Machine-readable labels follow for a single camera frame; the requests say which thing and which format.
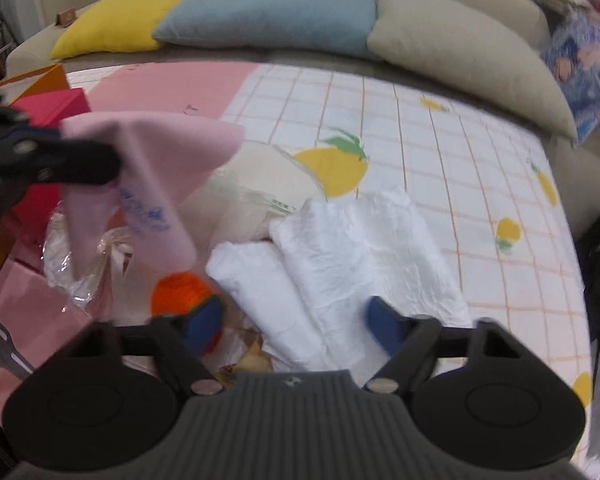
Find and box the clear plastic bag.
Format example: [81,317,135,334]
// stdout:
[42,209,156,312]

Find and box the light blue pillow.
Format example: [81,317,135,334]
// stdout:
[152,0,381,59]

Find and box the beige sofa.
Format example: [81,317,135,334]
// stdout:
[5,0,600,241]

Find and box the blue cartoon print cushion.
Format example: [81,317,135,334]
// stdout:
[540,10,600,145]

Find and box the orange knitted item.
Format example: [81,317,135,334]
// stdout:
[151,271,226,357]

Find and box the brown crumpled wrapper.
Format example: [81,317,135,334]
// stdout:
[214,327,282,387]

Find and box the small white plastic sheet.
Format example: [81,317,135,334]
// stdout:
[205,241,327,361]

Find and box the pink paper bag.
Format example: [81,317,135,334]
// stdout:
[0,255,97,413]

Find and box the large white plastic sheet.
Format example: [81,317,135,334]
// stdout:
[269,186,475,378]

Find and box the clear box with red lid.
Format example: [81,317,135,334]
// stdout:
[7,87,92,257]

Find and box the yellow pillow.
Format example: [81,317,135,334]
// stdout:
[49,0,222,60]

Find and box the cream plush cloth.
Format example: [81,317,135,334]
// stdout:
[180,141,327,242]

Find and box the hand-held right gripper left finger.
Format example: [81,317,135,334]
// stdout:
[87,295,227,397]

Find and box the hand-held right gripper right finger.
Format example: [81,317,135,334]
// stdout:
[364,296,525,393]

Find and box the orange box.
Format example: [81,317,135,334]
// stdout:
[0,64,71,311]

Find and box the beige pillow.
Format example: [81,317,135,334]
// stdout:
[367,0,579,142]

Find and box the pink cloth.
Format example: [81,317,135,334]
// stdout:
[60,111,246,281]

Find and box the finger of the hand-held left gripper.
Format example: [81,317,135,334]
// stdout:
[0,127,122,187]

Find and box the lemon print checked blanket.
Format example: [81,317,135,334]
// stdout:
[10,62,595,463]

